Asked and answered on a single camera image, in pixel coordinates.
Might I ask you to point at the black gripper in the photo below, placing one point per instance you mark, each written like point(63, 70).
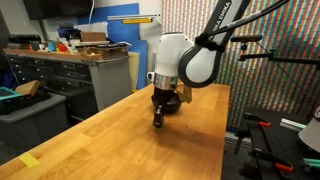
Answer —
point(163, 96)

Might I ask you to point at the white robot base cone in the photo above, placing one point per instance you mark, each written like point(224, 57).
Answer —
point(311, 133)

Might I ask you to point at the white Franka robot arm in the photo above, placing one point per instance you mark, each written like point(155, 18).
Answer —
point(193, 53)

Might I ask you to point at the black bowl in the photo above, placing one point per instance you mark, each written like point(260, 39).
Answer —
point(176, 104)

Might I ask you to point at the wooden block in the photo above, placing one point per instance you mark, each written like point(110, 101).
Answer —
point(27, 87)

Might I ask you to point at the cream foam board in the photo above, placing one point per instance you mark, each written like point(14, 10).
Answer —
point(133, 70)

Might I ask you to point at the blue board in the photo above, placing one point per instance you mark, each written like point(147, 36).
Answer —
point(125, 35)

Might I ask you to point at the grey drawer cabinet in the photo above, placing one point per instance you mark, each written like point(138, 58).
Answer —
point(70, 78)

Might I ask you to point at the yellow spirit level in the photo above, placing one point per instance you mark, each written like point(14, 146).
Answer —
point(137, 20)

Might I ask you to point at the cardboard box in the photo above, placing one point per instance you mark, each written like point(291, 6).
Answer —
point(93, 36)

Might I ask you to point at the grey storage bin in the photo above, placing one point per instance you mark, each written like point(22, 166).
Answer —
point(33, 120)

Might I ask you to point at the black breadboard table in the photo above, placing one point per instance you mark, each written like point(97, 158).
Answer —
point(283, 146)

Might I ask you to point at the aluminium extrusion bar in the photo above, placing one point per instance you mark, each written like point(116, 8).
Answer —
point(292, 124)

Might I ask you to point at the black case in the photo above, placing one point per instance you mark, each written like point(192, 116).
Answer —
point(23, 101)

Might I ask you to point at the yellow tape piece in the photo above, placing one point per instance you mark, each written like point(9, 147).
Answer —
point(29, 160)

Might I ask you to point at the black monitor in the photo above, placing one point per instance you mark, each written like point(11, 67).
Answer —
point(56, 8)

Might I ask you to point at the colourful checkered backdrop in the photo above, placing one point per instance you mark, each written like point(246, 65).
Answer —
point(283, 33)

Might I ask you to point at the teal tray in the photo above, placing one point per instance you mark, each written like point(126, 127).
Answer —
point(8, 93)

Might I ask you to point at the black sensor bar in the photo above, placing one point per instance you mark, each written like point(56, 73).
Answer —
point(24, 38)

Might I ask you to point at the teal bar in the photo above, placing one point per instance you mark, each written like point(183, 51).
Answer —
point(312, 163)

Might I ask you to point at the white rail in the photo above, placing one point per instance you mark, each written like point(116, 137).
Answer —
point(133, 16)

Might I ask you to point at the black camera on stand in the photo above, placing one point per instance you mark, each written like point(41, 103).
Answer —
point(248, 38)

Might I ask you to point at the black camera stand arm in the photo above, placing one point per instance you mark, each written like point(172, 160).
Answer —
point(280, 59)

